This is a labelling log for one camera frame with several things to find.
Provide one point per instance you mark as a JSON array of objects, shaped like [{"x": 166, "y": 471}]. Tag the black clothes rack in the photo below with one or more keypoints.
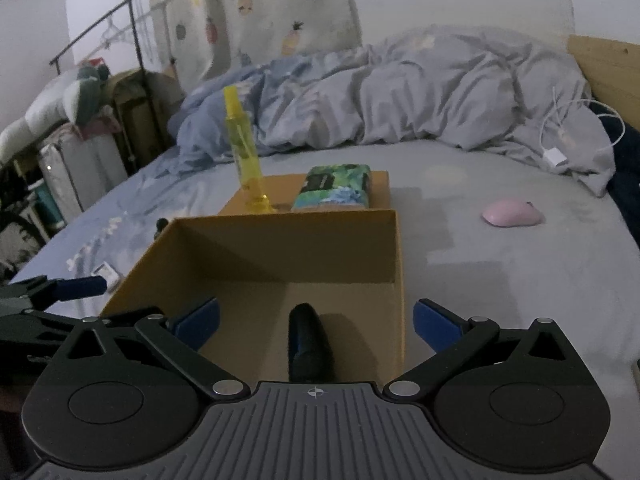
[{"x": 121, "y": 44}]

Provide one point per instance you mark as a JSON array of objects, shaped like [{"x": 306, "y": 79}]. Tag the yellow spray bottle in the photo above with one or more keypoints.
[{"x": 244, "y": 152}]

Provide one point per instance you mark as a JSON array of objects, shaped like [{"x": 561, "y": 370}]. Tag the grey blue duvet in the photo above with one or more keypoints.
[{"x": 474, "y": 88}]

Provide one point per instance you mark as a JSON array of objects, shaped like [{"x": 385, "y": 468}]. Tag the pink computer mouse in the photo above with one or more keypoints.
[{"x": 511, "y": 214}]

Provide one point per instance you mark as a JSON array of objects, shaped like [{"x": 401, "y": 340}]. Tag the white charger with cable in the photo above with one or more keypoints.
[{"x": 580, "y": 131}]

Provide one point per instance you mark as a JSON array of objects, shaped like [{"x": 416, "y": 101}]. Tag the brown bedside cabinet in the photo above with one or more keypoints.
[{"x": 142, "y": 103}]

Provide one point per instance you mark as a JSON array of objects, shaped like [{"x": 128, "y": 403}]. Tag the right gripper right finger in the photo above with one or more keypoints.
[{"x": 458, "y": 344}]

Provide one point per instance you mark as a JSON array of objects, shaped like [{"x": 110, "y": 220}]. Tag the pineapple print curtain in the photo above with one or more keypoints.
[{"x": 200, "y": 39}]

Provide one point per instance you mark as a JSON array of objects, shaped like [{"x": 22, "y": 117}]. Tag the blue black electric shaver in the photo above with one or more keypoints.
[{"x": 310, "y": 357}]

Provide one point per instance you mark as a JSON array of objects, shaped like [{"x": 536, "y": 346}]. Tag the grey patterned bed sheet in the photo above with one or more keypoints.
[{"x": 580, "y": 266}]

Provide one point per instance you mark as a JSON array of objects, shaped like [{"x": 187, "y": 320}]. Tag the wooden headboard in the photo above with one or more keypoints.
[{"x": 612, "y": 69}]

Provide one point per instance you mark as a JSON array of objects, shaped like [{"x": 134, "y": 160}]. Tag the white green plush toy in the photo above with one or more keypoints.
[{"x": 75, "y": 96}]

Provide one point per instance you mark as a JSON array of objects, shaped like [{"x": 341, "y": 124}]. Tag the green tissue pack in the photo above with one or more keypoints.
[{"x": 335, "y": 187}]

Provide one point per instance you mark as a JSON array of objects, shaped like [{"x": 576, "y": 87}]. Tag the black cylindrical handheld device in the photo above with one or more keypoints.
[{"x": 160, "y": 225}]

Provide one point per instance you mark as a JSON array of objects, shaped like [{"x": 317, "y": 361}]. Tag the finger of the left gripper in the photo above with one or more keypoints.
[{"x": 78, "y": 288}]

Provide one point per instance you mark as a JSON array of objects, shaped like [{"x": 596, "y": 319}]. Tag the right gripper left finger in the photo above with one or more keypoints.
[{"x": 179, "y": 339}]

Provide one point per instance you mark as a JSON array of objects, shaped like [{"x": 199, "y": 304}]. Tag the brown cardboard box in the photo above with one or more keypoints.
[{"x": 346, "y": 264}]

